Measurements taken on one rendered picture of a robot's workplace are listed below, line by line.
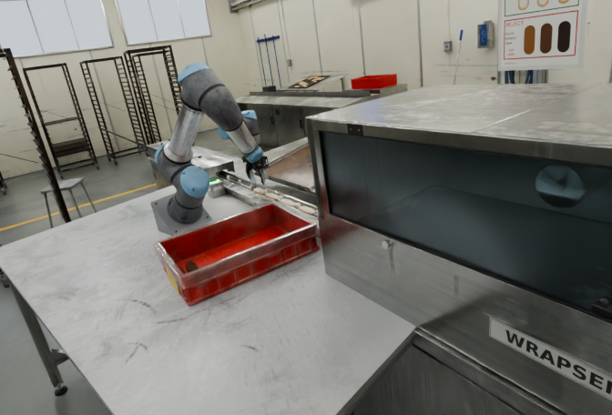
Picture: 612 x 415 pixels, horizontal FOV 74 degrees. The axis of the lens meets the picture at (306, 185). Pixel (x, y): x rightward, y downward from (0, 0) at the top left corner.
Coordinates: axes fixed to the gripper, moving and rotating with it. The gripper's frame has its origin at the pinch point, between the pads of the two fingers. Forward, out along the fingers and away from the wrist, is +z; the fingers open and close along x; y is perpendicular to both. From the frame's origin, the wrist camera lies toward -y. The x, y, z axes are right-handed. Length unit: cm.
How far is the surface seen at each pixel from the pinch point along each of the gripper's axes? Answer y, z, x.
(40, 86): -700, -58, -39
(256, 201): 13.2, 3.2, -9.0
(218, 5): -700, -169, 326
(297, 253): 66, 5, -23
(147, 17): -700, -155, 172
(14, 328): -138, 90, -128
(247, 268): 65, 3, -41
